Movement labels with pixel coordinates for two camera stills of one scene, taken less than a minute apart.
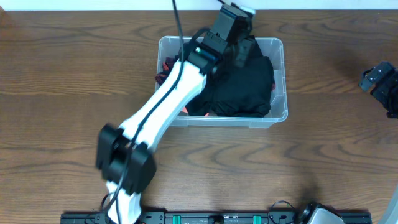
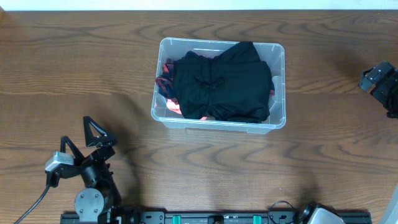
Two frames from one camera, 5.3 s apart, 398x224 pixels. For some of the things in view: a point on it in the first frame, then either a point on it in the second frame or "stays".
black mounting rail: [210, 217] stays
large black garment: [240, 92] stays
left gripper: [245, 50] to [101, 155]
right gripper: [386, 93] stays
